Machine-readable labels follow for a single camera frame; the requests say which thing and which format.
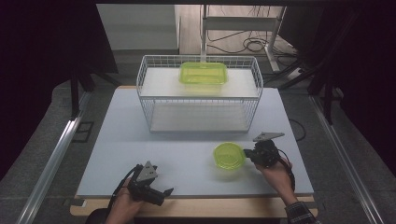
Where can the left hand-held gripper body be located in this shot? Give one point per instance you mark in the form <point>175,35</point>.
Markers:
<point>144,183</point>

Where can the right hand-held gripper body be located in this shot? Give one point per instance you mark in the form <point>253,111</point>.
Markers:
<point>266,152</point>

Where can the round green plastic bowl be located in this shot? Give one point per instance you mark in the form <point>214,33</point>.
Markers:
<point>229,155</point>

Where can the rectangular green plastic container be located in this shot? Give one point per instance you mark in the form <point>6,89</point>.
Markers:
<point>203,73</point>

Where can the person's right hand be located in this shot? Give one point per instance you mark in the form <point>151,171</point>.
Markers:
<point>277,179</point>

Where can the person's left hand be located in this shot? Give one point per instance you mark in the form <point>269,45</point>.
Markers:
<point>124,207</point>

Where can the wooden table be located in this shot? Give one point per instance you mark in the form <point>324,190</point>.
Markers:
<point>218,207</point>

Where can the black metal stand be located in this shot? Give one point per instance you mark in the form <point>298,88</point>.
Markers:
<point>327,99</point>
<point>74,96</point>

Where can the white power strip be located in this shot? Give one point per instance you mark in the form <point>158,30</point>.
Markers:
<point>294,74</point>

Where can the black curtain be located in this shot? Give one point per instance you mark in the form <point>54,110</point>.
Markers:
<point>37,77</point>
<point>364,71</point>

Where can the white cabinet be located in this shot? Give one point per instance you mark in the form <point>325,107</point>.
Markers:
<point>137,28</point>

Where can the aluminium rail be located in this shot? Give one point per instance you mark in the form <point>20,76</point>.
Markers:
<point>51,165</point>
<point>342,155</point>

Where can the black floor frame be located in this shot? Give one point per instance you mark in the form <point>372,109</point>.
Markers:
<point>83,132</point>

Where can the white metal desk frame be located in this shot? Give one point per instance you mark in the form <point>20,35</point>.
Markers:
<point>239,23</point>

